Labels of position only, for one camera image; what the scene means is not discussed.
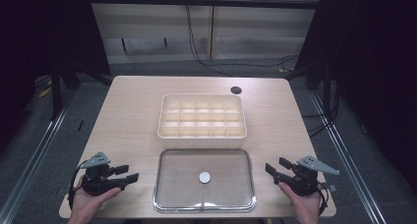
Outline black wall cable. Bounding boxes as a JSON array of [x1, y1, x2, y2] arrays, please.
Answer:
[[184, 4, 299, 78]]

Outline clear plastic lid white knob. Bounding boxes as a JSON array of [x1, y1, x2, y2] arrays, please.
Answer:
[[151, 147, 258, 214]]

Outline person's right hand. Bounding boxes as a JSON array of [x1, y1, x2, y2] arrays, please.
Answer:
[[277, 182, 325, 224]]

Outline cream divided storage box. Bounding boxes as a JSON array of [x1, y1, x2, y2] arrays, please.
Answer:
[[156, 92, 248, 150]]

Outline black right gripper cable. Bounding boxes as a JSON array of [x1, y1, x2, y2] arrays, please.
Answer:
[[316, 183, 329, 216]]

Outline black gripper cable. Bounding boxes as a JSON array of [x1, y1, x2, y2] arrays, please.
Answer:
[[316, 183, 329, 216], [67, 160, 89, 210]]

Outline metal floor rail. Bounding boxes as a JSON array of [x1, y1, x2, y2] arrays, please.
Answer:
[[0, 87, 80, 224], [309, 89, 389, 224]]

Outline black floor cables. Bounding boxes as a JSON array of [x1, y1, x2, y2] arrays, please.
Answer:
[[300, 80, 340, 140]]

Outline black metal stand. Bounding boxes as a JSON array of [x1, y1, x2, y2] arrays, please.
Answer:
[[49, 65, 64, 122]]

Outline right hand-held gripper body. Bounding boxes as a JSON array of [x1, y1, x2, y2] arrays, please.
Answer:
[[278, 155, 341, 197]]

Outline black curtain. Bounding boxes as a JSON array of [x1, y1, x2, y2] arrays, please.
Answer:
[[0, 0, 112, 149], [284, 0, 417, 194]]

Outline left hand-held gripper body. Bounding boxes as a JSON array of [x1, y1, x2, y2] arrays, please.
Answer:
[[79, 150, 130, 197]]

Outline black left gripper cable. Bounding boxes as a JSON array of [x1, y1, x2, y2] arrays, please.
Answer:
[[67, 160, 89, 210]]

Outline person's left hand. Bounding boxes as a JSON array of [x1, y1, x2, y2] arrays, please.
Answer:
[[68, 178, 123, 224]]

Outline black horizontal metal bar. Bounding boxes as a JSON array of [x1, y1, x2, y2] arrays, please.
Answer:
[[88, 0, 322, 10]]

